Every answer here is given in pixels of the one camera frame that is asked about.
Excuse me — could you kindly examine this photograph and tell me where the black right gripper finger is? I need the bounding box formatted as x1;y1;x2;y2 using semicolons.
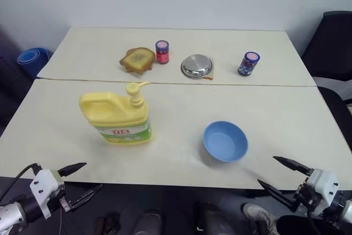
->
272;156;314;177
257;179;300;214

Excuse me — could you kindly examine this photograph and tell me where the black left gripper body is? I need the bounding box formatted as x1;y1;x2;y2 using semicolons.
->
48;170;75;212

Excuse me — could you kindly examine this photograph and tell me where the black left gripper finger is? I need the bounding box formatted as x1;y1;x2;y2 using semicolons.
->
69;184;103;210
57;162;87;178

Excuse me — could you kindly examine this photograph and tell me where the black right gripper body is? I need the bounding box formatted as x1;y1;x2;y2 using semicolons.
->
293;175;323;212

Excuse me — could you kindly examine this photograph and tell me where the yellow detergent pump bottle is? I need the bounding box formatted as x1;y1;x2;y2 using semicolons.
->
79;81;153;145

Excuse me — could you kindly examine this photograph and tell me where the blue plastic bowl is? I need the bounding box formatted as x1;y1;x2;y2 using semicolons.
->
203;121;249;163

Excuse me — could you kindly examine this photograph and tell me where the silver metal bowl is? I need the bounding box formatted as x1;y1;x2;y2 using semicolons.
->
180;54;215;79

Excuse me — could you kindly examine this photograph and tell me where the grey shoe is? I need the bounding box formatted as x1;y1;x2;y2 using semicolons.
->
241;203;279;235

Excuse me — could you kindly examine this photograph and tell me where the black chair with armrest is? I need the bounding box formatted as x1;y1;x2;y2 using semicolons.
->
316;85;352;154

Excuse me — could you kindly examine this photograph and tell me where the blue jam jar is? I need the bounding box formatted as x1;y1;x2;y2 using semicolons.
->
238;51;261;77

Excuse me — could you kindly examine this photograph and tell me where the toasted bread slice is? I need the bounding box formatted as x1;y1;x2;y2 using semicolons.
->
119;48;153;74
122;47;156;71

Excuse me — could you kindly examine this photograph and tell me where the blue rolled mat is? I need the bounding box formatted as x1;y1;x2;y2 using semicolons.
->
16;47;53;68

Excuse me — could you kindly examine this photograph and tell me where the black office chair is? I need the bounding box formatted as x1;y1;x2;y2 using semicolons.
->
301;11;352;82

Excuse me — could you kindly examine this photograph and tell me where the red jam jar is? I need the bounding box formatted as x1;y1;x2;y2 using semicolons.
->
155;40;171;64

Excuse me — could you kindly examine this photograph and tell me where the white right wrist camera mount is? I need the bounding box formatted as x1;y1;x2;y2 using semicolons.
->
306;168;340;206

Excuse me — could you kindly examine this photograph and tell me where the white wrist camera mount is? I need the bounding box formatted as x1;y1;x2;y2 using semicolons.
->
306;168;340;206
29;169;65;220

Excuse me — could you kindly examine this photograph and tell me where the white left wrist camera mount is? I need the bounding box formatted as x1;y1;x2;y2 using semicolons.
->
29;169;65;220

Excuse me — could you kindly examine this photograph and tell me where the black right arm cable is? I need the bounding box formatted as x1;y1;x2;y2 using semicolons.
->
306;206;317;235

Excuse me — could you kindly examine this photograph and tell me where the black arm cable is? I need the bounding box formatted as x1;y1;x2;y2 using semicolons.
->
0;163;42;200
306;206;317;235

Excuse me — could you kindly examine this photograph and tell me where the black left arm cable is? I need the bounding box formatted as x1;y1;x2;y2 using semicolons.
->
0;163;42;200

